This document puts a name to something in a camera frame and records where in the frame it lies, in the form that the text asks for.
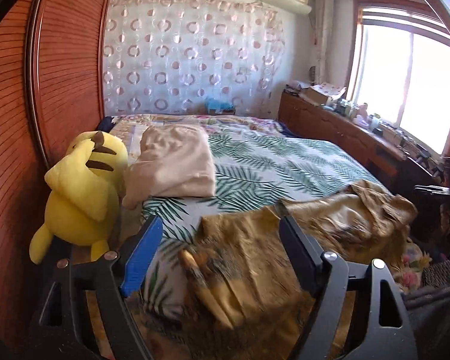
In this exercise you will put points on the golden patterned garment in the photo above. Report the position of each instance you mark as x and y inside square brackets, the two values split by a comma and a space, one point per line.
[243, 298]

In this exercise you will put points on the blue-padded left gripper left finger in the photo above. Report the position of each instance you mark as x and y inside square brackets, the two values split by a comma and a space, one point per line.
[62, 327]

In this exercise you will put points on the red-brown wooden wardrobe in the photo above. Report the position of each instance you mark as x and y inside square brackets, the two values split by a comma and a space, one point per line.
[50, 91]

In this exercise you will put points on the pink figurine on sideboard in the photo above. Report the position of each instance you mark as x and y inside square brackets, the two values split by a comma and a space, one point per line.
[361, 118]

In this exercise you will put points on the palm-leaf print sheet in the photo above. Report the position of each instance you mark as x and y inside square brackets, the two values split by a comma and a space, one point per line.
[252, 170]

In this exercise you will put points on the circle-patterned sheer curtain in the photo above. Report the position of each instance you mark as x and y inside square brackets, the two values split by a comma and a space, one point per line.
[183, 56]

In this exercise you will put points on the beige folded garment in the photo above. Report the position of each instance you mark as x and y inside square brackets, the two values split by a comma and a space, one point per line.
[174, 161]

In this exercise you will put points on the cardboard box with paper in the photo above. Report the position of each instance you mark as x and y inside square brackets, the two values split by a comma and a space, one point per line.
[325, 92]

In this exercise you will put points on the blue toy on bed end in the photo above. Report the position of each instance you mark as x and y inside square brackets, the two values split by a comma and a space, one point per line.
[216, 107]

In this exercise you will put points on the yellow pikachu plush toy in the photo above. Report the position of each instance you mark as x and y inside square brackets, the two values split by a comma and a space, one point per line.
[87, 186]

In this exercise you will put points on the wooden sideboard cabinet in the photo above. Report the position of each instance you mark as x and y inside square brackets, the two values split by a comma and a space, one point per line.
[391, 166]

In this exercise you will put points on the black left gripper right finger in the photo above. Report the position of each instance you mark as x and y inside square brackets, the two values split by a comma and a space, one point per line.
[379, 327]

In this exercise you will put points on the window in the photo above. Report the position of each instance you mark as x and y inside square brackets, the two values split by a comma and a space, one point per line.
[400, 68]

